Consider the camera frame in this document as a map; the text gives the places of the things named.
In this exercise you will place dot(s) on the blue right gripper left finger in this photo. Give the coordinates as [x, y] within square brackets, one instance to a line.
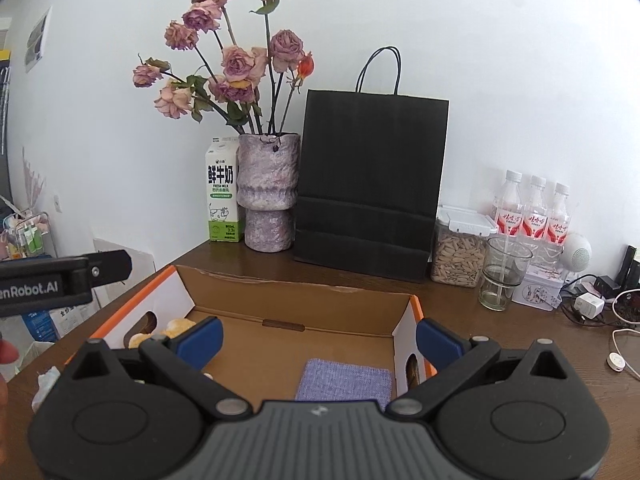
[198, 345]

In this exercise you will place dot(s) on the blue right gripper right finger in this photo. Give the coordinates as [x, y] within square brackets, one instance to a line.
[439, 346]

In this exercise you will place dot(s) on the yellow white plush sheep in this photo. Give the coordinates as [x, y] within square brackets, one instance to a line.
[173, 329]

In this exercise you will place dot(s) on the purple knitted pouch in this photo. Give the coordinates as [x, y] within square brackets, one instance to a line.
[329, 381]

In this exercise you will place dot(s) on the blue white boxes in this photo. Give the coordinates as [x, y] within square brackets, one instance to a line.
[51, 326]

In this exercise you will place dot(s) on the red cardboard box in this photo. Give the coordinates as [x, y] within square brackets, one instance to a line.
[272, 329]

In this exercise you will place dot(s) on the crumpled white tissue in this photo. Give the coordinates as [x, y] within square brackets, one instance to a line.
[46, 382]

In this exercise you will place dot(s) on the seed storage container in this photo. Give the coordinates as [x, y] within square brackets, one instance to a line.
[459, 246]

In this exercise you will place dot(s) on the glass cup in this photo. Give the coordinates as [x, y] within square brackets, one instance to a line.
[504, 268]

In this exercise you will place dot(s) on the floral tin box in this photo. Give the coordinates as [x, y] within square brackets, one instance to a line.
[540, 288]

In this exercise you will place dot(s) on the water bottle middle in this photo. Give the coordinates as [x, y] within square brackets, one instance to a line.
[535, 215]

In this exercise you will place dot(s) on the water bottle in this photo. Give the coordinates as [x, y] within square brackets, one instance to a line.
[557, 225]
[535, 215]
[509, 206]

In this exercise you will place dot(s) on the white power adapter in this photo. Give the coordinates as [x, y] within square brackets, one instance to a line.
[589, 305]

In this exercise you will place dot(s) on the water bottle left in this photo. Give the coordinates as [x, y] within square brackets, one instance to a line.
[509, 206]

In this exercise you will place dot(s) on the white round speaker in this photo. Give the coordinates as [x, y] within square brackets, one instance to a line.
[576, 253]

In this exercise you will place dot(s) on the water bottle right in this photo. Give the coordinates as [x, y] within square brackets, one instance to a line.
[557, 225]

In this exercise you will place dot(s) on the milk carton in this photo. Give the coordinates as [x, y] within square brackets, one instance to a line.
[225, 215]

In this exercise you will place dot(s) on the purple ceramic vase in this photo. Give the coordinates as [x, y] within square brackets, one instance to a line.
[267, 189]

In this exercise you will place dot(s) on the black paper bag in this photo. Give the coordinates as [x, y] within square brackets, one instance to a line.
[369, 180]

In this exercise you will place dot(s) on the black standing device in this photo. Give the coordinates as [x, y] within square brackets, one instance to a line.
[629, 273]

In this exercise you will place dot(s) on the dried pink roses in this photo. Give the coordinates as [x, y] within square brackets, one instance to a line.
[251, 89]

